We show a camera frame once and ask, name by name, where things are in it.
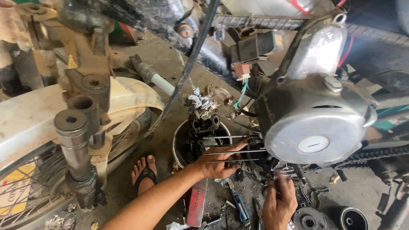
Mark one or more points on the person's right hand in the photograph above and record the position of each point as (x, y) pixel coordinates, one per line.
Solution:
(279, 207)

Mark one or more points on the person's left hand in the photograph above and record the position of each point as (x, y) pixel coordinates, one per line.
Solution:
(214, 166)

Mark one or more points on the person's right fingers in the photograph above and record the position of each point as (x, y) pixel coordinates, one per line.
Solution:
(280, 183)

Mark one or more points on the thin steel engine stud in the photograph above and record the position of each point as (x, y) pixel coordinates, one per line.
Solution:
(249, 160)
(255, 151)
(223, 137)
(217, 145)

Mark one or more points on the blue utility knife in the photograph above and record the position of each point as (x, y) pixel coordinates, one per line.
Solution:
(239, 203)

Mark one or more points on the round grey clutch part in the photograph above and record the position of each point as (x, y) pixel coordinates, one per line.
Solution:
(309, 220)

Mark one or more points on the silver engine crankcase cover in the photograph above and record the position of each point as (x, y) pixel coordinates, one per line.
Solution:
(316, 121)

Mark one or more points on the small steel rod tool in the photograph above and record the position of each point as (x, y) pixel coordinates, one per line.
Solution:
(212, 221)

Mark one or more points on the round black clutch housing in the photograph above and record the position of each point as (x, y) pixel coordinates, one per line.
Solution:
(353, 219)

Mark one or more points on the red metal plate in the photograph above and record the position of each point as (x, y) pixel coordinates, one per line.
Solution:
(196, 204)

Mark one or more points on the black engine cylinder block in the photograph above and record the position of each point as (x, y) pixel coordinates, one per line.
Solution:
(204, 124)

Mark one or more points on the black coil spring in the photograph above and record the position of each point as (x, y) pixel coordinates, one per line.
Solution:
(382, 202)

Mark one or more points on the round metal bowl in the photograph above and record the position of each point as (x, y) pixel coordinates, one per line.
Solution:
(180, 147)

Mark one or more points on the dirty metal carburetor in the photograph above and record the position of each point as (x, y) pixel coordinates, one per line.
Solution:
(207, 100)

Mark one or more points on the crumpled white paper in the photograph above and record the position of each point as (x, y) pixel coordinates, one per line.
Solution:
(175, 226)

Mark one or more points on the red and white connector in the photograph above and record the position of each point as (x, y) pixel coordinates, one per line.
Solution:
(242, 71)

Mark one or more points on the teal body panel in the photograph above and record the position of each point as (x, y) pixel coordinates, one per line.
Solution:
(391, 116)

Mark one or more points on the black flip-flop sandal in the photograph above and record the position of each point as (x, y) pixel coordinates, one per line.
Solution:
(145, 179)

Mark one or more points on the person's bare foot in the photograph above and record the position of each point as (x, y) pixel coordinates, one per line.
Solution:
(143, 167)

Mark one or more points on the black electrical control box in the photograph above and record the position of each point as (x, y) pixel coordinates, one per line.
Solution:
(255, 46)

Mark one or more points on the grey and white tube tool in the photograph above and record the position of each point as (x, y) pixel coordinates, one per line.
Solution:
(156, 80)

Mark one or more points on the ribbed steel bar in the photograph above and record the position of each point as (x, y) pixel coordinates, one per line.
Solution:
(367, 33)

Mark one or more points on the white plastic tank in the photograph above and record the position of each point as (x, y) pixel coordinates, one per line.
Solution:
(265, 6)

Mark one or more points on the grey steel fork tube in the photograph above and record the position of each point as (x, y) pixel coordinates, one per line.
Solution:
(88, 110)
(75, 150)

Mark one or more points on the rusty steering fork clamp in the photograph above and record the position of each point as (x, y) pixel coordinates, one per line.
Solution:
(89, 67)

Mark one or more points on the spoked motorcycle front wheel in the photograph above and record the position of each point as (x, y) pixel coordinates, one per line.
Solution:
(38, 185)

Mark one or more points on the white motorcycle front fender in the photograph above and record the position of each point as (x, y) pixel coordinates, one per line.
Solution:
(28, 118)

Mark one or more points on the yellow cardboard box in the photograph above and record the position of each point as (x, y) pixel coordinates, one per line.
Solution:
(14, 191)

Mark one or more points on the black motorcycle frame tube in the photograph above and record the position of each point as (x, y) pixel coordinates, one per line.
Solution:
(153, 22)

